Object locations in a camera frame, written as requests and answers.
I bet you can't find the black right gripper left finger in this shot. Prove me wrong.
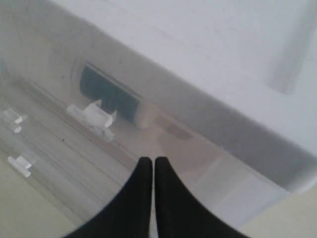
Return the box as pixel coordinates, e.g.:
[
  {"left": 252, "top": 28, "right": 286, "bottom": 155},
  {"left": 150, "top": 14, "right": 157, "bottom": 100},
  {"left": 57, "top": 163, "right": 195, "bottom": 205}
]
[{"left": 67, "top": 157, "right": 152, "bottom": 238}]

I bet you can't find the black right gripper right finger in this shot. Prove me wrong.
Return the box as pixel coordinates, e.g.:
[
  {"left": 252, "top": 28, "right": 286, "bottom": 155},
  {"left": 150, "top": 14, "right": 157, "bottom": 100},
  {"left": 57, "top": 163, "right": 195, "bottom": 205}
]
[{"left": 155, "top": 157, "right": 244, "bottom": 238}]

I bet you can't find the white plastic drawer cabinet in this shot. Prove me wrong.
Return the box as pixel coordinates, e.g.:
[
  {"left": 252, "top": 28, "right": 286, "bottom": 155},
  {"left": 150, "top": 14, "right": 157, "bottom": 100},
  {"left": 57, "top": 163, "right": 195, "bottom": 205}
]
[{"left": 0, "top": 0, "right": 317, "bottom": 238}]

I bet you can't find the clear drawer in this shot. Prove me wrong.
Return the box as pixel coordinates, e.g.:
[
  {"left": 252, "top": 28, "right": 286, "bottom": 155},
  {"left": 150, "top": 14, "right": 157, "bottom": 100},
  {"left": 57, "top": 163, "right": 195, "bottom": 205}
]
[
  {"left": 0, "top": 125, "right": 118, "bottom": 238},
  {"left": 0, "top": 81, "right": 161, "bottom": 221},
  {"left": 0, "top": 14, "right": 287, "bottom": 193}
]

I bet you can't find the clear bottom drawer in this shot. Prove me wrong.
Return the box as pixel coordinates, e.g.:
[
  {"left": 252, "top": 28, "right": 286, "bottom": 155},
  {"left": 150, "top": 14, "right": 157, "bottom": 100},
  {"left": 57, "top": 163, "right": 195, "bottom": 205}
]
[{"left": 0, "top": 125, "right": 118, "bottom": 238}]

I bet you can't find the white blue-labelled pill bottle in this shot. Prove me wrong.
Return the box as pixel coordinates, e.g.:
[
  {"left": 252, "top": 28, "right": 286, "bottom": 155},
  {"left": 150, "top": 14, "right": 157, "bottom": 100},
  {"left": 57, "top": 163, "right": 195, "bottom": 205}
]
[{"left": 79, "top": 66, "right": 140, "bottom": 123}]

